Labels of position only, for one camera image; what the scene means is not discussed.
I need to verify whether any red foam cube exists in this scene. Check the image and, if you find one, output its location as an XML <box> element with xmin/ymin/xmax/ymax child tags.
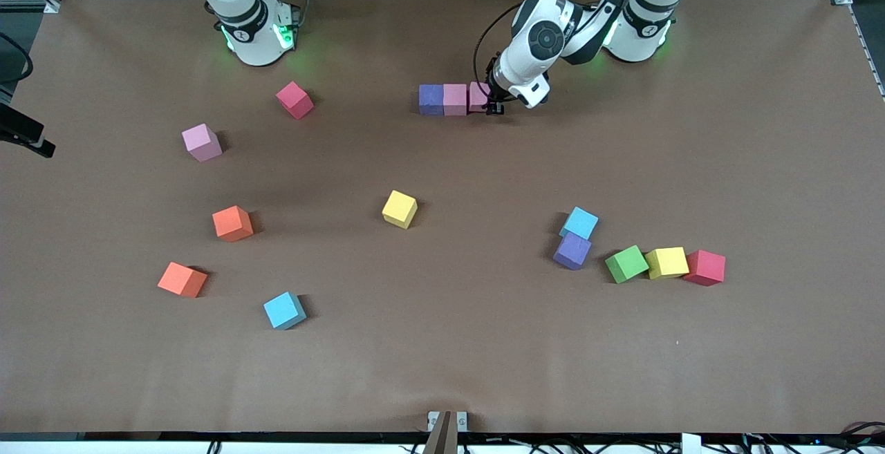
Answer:
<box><xmin>683</xmin><ymin>249</ymin><xmax>727</xmax><ymax>287</ymax></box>
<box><xmin>276</xmin><ymin>81</ymin><xmax>315</xmax><ymax>120</ymax></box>

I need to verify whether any brown paper table cover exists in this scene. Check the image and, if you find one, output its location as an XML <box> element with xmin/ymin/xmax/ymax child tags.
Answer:
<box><xmin>0</xmin><ymin>0</ymin><xmax>885</xmax><ymax>435</ymax></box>

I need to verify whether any blue foam cube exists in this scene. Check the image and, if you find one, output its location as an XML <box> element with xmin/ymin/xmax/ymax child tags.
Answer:
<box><xmin>263</xmin><ymin>292</ymin><xmax>307</xmax><ymax>331</ymax></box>
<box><xmin>559</xmin><ymin>206</ymin><xmax>600</xmax><ymax>241</ymax></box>

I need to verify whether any purple foam cube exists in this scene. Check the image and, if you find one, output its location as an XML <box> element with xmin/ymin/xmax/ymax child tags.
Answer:
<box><xmin>418</xmin><ymin>84</ymin><xmax>445</xmax><ymax>117</ymax></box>
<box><xmin>552</xmin><ymin>232</ymin><xmax>593</xmax><ymax>271</ymax></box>

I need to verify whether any green foam cube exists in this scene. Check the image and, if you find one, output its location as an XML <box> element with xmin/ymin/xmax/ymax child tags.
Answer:
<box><xmin>604</xmin><ymin>245</ymin><xmax>650</xmax><ymax>285</ymax></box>

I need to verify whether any yellow foam cube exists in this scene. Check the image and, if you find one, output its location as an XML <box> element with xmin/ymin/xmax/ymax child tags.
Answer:
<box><xmin>644</xmin><ymin>247</ymin><xmax>690</xmax><ymax>281</ymax></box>
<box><xmin>382</xmin><ymin>189</ymin><xmax>418</xmax><ymax>230</ymax></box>

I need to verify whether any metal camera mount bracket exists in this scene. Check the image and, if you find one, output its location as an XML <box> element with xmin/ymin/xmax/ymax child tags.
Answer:
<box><xmin>427</xmin><ymin>410</ymin><xmax>469</xmax><ymax>454</ymax></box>

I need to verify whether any orange foam cube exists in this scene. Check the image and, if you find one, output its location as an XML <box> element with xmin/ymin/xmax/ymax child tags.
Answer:
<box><xmin>157</xmin><ymin>262</ymin><xmax>208</xmax><ymax>299</ymax></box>
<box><xmin>212</xmin><ymin>205</ymin><xmax>254</xmax><ymax>243</ymax></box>

